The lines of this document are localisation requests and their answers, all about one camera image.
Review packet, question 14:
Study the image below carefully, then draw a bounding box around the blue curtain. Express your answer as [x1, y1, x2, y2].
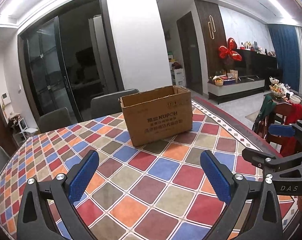
[268, 24, 300, 91]

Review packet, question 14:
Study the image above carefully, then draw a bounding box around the wooden chair with clothes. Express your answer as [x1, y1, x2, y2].
[252, 94, 302, 157]

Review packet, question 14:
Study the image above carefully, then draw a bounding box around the red balloon bow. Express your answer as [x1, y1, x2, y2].
[218, 37, 242, 61]

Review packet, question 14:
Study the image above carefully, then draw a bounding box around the brown cardboard box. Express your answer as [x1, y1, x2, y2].
[120, 86, 192, 147]

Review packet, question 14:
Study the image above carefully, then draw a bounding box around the colourful checkered tablecloth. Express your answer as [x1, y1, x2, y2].
[0, 96, 299, 240]

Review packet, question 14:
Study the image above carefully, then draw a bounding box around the coffee table with items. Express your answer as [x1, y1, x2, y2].
[269, 77, 302, 104]

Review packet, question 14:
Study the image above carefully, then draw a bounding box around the dark wooden door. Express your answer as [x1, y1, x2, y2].
[176, 12, 203, 94]

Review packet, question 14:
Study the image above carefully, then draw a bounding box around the white low tv cabinet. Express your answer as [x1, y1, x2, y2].
[207, 77, 265, 105]

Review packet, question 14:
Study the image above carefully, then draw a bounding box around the black glass sliding door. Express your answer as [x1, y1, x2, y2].
[17, 0, 124, 123]

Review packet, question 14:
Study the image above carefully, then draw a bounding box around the grey dining chair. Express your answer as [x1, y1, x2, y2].
[38, 107, 72, 133]
[90, 89, 139, 119]

